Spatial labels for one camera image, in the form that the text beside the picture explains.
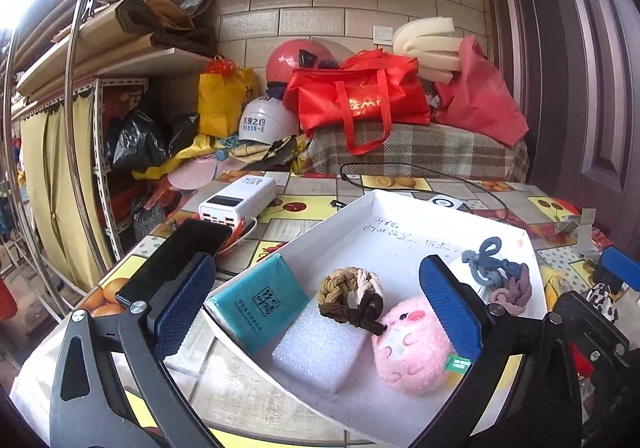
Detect teal tissue packet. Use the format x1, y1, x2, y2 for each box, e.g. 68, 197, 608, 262
205, 253, 311, 359

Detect wooden shelf boards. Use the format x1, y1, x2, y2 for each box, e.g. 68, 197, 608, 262
15, 3, 216, 99

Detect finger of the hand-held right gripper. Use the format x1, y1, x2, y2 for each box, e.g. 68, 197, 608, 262
554, 292, 632, 381
596, 245, 640, 296

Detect red helmet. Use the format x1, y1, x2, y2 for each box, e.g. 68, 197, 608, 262
265, 39, 341, 91

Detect pink hat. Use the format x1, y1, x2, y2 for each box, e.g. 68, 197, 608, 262
166, 153, 233, 190

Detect cream foam rolls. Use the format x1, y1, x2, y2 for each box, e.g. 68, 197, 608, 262
392, 17, 463, 84

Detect black cable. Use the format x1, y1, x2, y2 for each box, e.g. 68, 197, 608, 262
340, 163, 511, 224

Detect white metal shelf rack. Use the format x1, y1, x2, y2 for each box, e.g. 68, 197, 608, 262
92, 78, 151, 264

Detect white round charger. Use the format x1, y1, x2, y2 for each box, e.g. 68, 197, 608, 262
425, 194, 462, 212

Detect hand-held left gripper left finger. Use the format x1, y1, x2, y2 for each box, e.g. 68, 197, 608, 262
49, 252, 217, 448

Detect silver phone stand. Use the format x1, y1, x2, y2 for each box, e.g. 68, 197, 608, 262
554, 208, 601, 260

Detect yellow curtain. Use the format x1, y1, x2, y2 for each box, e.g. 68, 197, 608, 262
20, 88, 116, 289

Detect steel tube rack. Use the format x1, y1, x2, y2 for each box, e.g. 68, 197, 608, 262
0, 0, 108, 314

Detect white foam block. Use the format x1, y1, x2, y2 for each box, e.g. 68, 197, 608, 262
271, 298, 371, 394

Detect white helmet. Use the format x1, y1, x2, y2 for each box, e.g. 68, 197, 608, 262
237, 95, 301, 149

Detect red tote bag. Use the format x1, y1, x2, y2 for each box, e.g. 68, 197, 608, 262
282, 49, 433, 156

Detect blue and pink scrunchies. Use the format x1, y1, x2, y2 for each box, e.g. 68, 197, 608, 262
460, 236, 532, 319

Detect white power bank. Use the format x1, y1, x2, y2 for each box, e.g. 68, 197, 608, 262
197, 175, 278, 235

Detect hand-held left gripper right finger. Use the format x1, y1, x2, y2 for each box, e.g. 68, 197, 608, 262
419, 254, 586, 448

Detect brown beige braided scrunchie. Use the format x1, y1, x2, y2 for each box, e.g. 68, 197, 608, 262
318, 266, 388, 335

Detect yellow cloth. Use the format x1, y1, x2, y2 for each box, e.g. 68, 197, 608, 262
132, 133, 311, 179

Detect brown paper bags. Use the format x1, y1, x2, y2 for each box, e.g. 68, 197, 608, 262
115, 0, 218, 54

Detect plaid blanket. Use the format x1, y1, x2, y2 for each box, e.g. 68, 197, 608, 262
305, 120, 530, 184

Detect yellow shopping bag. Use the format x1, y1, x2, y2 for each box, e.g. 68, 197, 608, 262
197, 55, 258, 139

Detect dark panelled door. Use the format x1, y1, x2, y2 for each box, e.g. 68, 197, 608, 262
475, 0, 640, 254

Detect red plastic bag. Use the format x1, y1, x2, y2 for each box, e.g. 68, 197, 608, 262
432, 35, 531, 149

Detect white cardboard box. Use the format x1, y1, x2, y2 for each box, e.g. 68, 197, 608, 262
204, 189, 548, 448

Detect pink plush toy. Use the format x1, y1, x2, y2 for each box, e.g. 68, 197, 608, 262
371, 295, 473, 396

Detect black smartphone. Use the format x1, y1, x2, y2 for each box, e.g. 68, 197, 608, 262
115, 218, 233, 309

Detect black plastic bag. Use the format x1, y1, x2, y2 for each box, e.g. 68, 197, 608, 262
105, 103, 201, 171

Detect leopard print scrunchie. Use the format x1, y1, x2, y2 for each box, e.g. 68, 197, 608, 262
586, 282, 623, 325

